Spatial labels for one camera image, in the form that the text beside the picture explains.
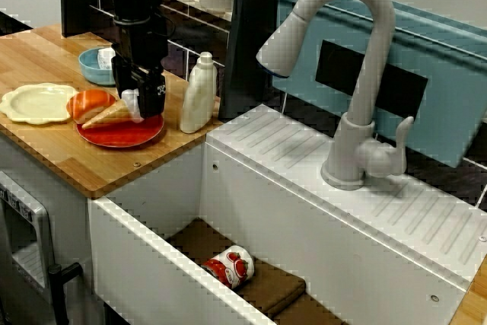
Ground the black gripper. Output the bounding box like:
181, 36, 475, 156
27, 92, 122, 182
112, 19, 168, 119

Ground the toy ice cream cone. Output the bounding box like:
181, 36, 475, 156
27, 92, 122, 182
81, 88, 145, 130

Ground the brown folded cloth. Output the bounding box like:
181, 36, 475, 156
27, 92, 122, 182
165, 218, 351, 325

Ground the dark vertical post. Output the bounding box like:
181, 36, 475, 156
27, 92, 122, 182
219, 0, 294, 120

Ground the cream scalloped plate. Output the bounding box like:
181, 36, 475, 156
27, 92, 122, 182
0, 83, 79, 125

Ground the grey toy faucet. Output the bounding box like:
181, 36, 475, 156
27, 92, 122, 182
255, 0, 415, 192

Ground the red round plate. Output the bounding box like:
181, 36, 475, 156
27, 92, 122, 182
75, 111, 165, 149

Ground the light blue bowl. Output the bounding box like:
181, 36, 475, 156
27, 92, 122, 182
78, 46, 117, 87

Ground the toy appliance front panel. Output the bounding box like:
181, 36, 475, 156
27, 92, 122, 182
0, 170, 58, 303

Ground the white toy kitchen cabinet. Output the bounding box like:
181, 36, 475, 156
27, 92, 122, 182
0, 126, 92, 325

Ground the black cabinet handle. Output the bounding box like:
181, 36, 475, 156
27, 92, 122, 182
47, 262, 83, 325

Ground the toy salmon sushi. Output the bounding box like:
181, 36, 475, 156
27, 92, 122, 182
67, 89, 117, 124

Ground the white textured sponge toy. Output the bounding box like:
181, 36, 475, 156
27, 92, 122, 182
95, 47, 115, 72

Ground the white toy sink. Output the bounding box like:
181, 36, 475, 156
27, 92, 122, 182
88, 104, 482, 325

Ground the light blue plastic crate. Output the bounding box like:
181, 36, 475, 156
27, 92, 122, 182
270, 0, 487, 169

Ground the white plastic bottle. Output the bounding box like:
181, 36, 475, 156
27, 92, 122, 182
180, 51, 218, 135

